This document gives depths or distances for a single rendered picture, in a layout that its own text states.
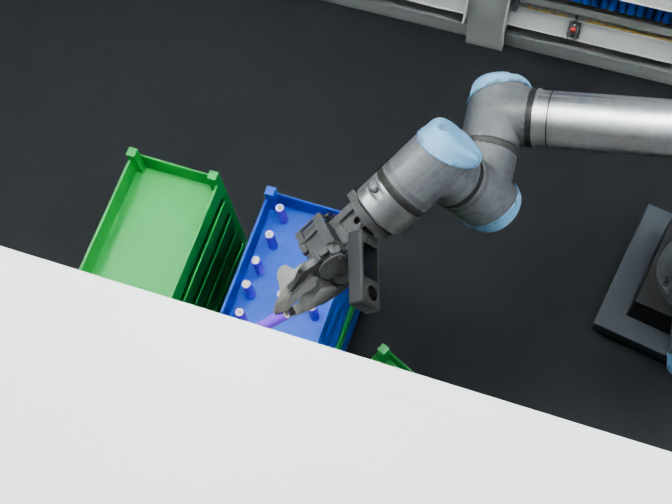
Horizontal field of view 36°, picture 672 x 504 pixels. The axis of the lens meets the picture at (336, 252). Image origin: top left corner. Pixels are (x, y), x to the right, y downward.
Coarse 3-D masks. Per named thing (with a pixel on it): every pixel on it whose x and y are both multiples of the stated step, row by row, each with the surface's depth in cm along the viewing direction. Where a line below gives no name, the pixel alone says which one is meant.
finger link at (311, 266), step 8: (320, 256) 148; (328, 256) 149; (304, 264) 148; (312, 264) 148; (320, 264) 148; (304, 272) 148; (312, 272) 149; (296, 280) 149; (304, 280) 149; (288, 288) 150
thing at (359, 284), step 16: (352, 240) 147; (368, 240) 148; (352, 256) 146; (368, 256) 147; (352, 272) 145; (368, 272) 145; (352, 288) 144; (368, 288) 144; (352, 304) 143; (368, 304) 144
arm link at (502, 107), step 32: (480, 96) 155; (512, 96) 153; (544, 96) 152; (576, 96) 151; (608, 96) 150; (480, 128) 153; (512, 128) 153; (544, 128) 151; (576, 128) 150; (608, 128) 148; (640, 128) 147
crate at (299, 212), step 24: (264, 192) 205; (264, 216) 208; (288, 216) 211; (312, 216) 210; (264, 240) 209; (288, 240) 209; (240, 264) 202; (264, 264) 207; (288, 264) 207; (240, 288) 206; (264, 288) 205; (264, 312) 203; (312, 336) 201
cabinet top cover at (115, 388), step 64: (0, 256) 61; (0, 320) 59; (64, 320) 59; (128, 320) 59; (192, 320) 59; (0, 384) 58; (64, 384) 58; (128, 384) 57; (192, 384) 57; (256, 384) 57; (320, 384) 57; (384, 384) 56; (448, 384) 56; (0, 448) 57; (64, 448) 56; (128, 448) 56; (192, 448) 56; (256, 448) 56; (320, 448) 55; (384, 448) 55; (448, 448) 55; (512, 448) 55; (576, 448) 54; (640, 448) 54
